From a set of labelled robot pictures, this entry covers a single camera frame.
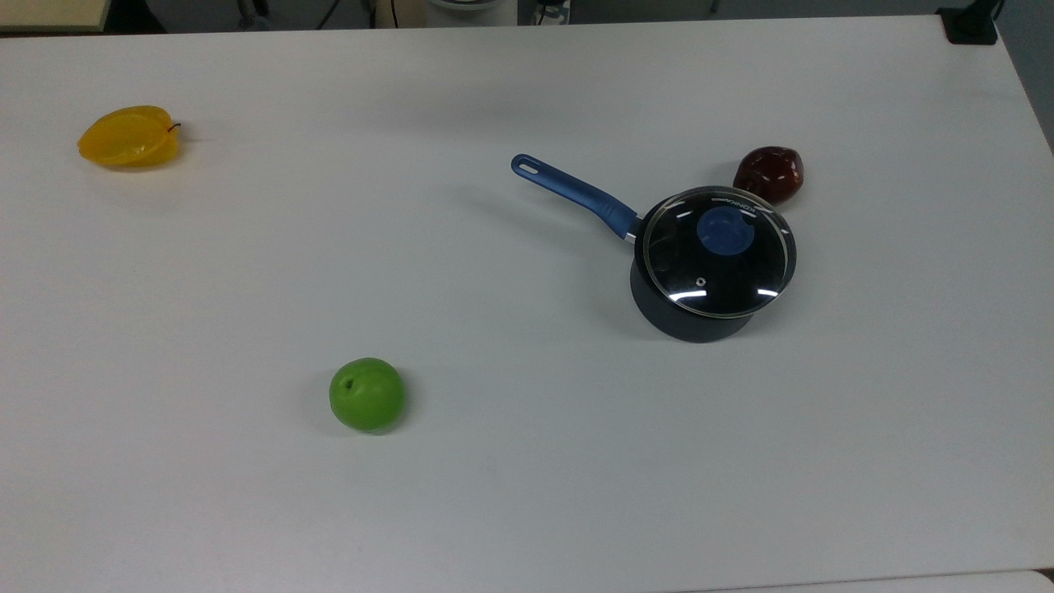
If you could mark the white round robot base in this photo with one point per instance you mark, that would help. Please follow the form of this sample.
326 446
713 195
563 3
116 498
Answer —
471 10

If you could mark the green apple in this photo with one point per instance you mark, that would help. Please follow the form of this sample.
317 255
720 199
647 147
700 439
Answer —
367 395

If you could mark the black table clamp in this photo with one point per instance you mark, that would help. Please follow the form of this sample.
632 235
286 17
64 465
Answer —
970 26

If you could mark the dark red apple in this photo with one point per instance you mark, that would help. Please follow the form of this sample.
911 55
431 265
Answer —
767 171

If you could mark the light wooden table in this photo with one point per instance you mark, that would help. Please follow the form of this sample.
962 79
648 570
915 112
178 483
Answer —
49 12

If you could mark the yellow star fruit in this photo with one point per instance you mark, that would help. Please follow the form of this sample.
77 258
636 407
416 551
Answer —
128 138

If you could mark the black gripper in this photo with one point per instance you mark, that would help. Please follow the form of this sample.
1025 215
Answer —
553 11

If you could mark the glass lid with blue knob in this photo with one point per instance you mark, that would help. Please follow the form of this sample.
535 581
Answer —
725 268

